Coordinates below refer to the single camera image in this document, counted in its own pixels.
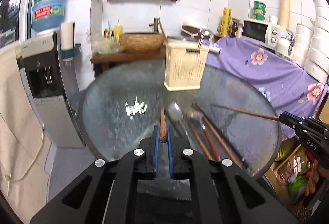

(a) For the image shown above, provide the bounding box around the white microwave oven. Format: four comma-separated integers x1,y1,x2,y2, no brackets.
241,19,283,46

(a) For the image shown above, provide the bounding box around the person's right hand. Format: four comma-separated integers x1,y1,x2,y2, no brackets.
306,160,329,199

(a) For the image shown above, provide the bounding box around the blue water jug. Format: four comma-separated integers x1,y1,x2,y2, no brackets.
31,0,70,33

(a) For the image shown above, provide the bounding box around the brown white rice cooker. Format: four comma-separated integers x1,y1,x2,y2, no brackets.
181,21,214,40

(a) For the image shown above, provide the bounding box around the white lint roller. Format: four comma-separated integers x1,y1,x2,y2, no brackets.
206,43,221,54

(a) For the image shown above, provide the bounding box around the bronze faucet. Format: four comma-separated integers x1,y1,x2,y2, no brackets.
149,18,160,33

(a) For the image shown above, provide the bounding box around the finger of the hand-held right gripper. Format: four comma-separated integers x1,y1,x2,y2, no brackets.
283,111,322,127
279,116,313,138

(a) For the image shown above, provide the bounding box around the clear plastic bag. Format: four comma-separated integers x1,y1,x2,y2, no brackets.
89,31,124,55

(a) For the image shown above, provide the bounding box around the tall stack of paper cups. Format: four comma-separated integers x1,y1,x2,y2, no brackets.
279,0,290,31

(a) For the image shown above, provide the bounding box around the window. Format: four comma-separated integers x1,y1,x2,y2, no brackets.
0,0,43,47

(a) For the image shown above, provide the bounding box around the grey water dispenser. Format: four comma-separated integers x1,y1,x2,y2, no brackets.
15,30,86,149

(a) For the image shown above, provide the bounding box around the yellow wrap roll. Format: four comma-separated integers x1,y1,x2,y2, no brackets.
221,7,232,36

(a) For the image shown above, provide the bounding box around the white paper cup dispenser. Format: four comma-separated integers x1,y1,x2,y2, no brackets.
60,21,81,67

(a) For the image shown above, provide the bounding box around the green plastic bag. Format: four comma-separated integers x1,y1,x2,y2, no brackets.
274,137,300,163

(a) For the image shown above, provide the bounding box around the silver metal spoon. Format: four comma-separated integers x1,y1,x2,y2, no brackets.
168,101,193,145

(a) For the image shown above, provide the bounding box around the white thermos jug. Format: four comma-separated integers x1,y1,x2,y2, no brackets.
275,29,296,56

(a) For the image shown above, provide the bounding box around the wicker rimmed basin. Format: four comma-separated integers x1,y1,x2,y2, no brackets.
119,32,165,52

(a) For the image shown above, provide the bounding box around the yellow dish soap bottle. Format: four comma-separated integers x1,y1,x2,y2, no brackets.
113,19,123,42

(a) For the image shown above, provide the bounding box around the beige cloth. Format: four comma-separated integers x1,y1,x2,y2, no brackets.
0,47,57,211

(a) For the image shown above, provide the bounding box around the purple floral cloth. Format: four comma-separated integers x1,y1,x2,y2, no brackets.
200,35,329,137

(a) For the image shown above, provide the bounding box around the stack of white paper rolls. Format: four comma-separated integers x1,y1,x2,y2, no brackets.
293,0,329,83

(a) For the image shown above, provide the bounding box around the cream plastic utensil holder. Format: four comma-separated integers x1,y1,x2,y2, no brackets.
164,42,209,91

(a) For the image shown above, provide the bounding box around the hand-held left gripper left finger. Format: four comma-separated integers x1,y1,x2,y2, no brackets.
29,124,159,224

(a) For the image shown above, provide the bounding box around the wooden handle metal spoon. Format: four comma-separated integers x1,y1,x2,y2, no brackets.
185,108,223,161

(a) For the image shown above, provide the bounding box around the brown cardboard box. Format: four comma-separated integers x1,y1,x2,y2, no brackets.
317,91,329,122

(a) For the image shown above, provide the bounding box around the wooden counter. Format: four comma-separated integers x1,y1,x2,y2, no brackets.
90,48,167,78

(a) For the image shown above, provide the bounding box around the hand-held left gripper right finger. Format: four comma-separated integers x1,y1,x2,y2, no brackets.
168,124,300,224

